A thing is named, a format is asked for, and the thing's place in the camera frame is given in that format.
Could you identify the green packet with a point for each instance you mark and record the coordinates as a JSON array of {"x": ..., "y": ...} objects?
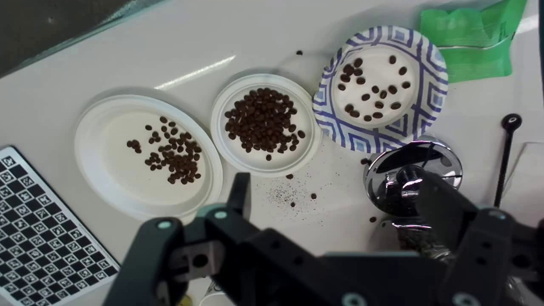
[{"x": 476, "y": 40}]

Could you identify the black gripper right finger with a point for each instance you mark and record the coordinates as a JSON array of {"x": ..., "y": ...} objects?
[{"x": 481, "y": 249}]

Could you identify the loose coffee bean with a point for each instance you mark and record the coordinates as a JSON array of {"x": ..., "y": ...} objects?
[
  {"x": 372, "y": 219},
  {"x": 298, "y": 52},
  {"x": 289, "y": 176},
  {"x": 366, "y": 162},
  {"x": 292, "y": 205},
  {"x": 313, "y": 196}
]

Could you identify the laptop keyboard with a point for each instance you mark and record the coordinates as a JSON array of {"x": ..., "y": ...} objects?
[{"x": 39, "y": 244}]

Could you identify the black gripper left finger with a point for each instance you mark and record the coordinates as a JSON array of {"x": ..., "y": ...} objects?
[{"x": 238, "y": 249}]

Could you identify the small white plate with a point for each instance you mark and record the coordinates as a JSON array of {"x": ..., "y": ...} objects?
[{"x": 264, "y": 122}]

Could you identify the blue patterned bowl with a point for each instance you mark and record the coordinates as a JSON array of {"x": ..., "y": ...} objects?
[{"x": 379, "y": 91}]

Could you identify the large white plate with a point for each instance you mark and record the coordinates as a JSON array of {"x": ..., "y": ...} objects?
[{"x": 112, "y": 159}]

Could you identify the glass coffee bean jar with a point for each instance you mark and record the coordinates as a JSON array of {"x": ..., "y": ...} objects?
[{"x": 418, "y": 236}]

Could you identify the black coffee spoon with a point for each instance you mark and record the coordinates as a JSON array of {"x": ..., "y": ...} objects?
[{"x": 505, "y": 154}]

